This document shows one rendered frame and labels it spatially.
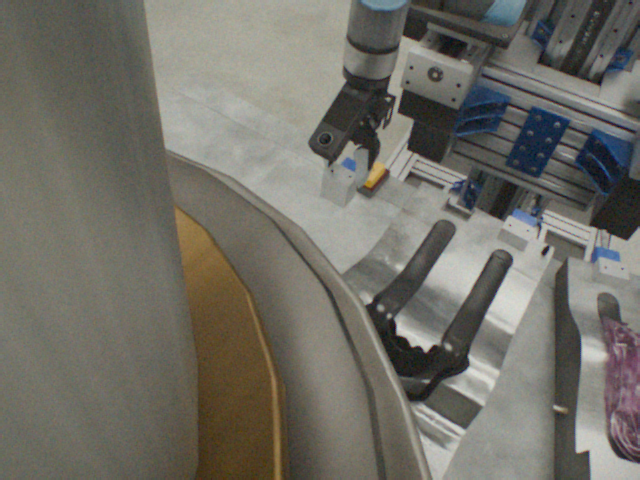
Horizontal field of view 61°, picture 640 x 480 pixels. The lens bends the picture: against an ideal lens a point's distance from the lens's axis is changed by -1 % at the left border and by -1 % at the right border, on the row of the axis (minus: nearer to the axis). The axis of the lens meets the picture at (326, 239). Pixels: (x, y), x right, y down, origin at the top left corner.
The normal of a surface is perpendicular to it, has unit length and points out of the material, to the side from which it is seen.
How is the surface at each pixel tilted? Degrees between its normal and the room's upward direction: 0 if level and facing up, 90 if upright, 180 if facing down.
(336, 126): 33
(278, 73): 0
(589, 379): 15
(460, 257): 3
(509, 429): 0
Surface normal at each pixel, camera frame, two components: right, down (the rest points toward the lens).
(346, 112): -0.22, -0.21
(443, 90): -0.45, 0.65
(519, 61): 0.11, -0.63
